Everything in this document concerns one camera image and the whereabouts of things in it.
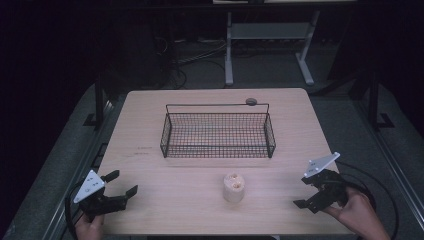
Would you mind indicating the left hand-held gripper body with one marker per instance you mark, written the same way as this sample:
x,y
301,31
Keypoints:
x,y
96,201

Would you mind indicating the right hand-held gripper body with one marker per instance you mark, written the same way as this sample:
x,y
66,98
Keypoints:
x,y
328,188

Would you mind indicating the beige cylindrical object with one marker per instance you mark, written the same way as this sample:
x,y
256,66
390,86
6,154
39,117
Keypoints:
x,y
233,188

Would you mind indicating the person's left hand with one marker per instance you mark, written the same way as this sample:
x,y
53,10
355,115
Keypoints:
x,y
90,229

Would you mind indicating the person's right hand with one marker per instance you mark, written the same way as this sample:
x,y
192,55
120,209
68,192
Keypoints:
x,y
353,210

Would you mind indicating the small grey round object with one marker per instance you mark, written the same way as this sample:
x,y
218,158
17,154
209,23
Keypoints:
x,y
251,101

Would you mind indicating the white metal stand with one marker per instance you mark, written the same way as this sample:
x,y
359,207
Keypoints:
x,y
268,36

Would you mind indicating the aluminium frame rail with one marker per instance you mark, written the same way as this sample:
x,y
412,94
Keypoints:
x,y
75,173
393,163

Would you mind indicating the black metal post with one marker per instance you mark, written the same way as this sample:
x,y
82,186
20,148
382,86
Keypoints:
x,y
375,100
99,100

